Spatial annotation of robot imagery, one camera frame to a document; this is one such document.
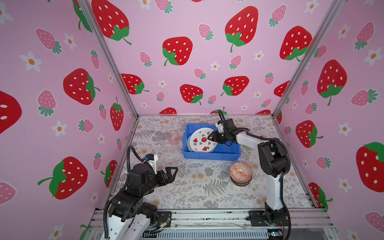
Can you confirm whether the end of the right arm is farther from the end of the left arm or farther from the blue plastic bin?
the end of the left arm

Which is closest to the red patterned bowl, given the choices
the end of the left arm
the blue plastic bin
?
the blue plastic bin

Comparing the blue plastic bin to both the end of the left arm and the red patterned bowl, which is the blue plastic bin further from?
the end of the left arm

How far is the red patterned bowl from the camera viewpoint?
2.61 feet
